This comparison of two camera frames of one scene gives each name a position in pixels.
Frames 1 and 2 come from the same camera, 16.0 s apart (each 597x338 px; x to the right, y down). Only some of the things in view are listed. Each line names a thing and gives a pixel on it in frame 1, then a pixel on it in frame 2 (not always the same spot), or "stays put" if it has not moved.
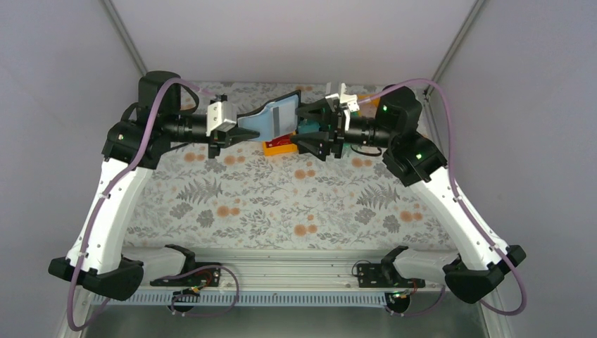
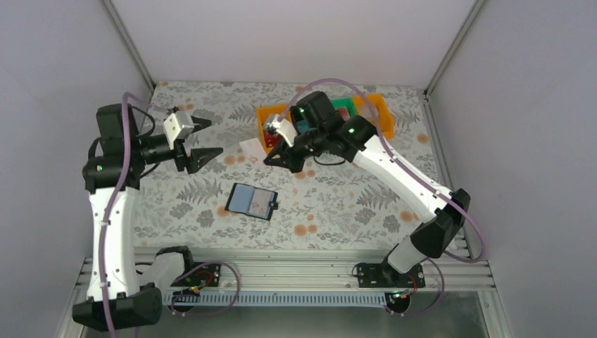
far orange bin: (368, 105) stays put
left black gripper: (227, 134) -> (194, 162)
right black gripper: (336, 134) -> (287, 160)
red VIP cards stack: (281, 140) stays put
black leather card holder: (274, 119) -> (255, 202)
